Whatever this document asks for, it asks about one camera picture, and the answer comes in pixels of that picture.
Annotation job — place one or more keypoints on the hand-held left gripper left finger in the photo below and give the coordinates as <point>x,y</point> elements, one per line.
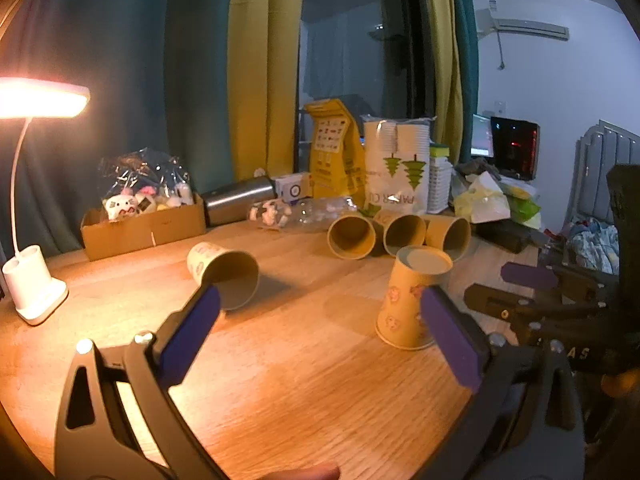
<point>192,327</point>

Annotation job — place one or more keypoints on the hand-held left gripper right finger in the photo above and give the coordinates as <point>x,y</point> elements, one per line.
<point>450,340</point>

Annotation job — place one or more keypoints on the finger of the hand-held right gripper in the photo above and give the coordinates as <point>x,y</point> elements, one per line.
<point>530,276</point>
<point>500,305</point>

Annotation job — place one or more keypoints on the yellow paper cup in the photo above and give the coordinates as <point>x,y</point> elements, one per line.
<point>404,235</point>
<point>235,275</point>
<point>450,237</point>
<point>400,300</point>
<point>351,236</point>

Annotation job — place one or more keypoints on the person's left hand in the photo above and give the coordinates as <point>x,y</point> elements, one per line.
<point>305,473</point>

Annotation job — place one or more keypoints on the patterned blanket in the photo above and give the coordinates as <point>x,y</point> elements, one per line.
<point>592,247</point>

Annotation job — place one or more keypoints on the green packets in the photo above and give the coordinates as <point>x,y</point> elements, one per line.
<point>525,207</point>

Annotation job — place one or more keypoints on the grey bed headboard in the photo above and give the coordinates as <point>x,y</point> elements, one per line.
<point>600,175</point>

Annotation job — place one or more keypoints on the white plastic bag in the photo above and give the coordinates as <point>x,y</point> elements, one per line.
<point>482,200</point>

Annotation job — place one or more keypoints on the cardboard box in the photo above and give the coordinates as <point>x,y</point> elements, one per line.
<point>140,232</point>

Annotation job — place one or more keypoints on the black computer case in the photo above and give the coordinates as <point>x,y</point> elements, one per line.
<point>515,147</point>

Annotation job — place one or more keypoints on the steel tumbler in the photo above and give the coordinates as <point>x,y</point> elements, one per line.
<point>235,200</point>

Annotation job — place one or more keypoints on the plastic bag of plush toys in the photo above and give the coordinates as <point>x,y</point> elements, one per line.
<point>122,205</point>

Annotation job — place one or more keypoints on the computer monitor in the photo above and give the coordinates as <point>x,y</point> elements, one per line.
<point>482,137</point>

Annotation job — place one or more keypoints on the white desk lamp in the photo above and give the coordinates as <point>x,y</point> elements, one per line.
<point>35,300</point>

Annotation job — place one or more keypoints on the clear plastic bottle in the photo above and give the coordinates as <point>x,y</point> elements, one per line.
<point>310,215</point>

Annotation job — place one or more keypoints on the small white box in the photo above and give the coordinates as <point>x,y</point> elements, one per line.
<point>292,190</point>

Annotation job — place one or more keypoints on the pack of white paper cups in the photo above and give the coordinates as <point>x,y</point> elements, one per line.
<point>395,170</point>

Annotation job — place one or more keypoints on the yellow paper bag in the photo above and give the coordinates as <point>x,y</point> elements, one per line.
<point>330,160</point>

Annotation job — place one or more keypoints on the teal curtain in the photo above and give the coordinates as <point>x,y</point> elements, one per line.
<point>125,60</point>
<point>467,60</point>

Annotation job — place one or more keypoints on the yellow curtain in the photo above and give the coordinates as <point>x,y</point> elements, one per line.
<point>265,70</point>
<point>442,60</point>

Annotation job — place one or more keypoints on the white air conditioner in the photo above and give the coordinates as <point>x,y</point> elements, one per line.
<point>525,27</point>

